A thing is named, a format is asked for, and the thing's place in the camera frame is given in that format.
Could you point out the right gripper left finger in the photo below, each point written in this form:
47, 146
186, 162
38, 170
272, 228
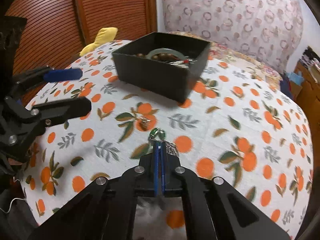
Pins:
157, 168

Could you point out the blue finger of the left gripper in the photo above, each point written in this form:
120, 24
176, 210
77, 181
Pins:
63, 75
58, 112

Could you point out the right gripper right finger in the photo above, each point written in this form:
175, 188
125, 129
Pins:
163, 166

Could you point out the green stone silver pendant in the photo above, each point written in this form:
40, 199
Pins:
158, 134

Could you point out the pale jade bangle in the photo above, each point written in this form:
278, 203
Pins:
172, 52

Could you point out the black jewelry box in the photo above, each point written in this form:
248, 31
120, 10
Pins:
165, 79

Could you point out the small silver earring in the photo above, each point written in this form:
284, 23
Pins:
144, 122

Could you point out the wooden louvered wardrobe door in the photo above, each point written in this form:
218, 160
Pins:
57, 30

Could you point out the yellow plush toy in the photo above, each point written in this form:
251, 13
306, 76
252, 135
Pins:
103, 36

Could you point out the orange print bed cloth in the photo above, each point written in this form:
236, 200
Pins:
231, 125

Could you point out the floral quilt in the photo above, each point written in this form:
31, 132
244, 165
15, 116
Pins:
257, 69

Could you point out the blue tissue paper box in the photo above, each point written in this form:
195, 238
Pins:
295, 78

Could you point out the wooden sideboard cabinet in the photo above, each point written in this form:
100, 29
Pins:
308, 99

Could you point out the pink circle pattern curtain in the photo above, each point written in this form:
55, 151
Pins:
266, 30

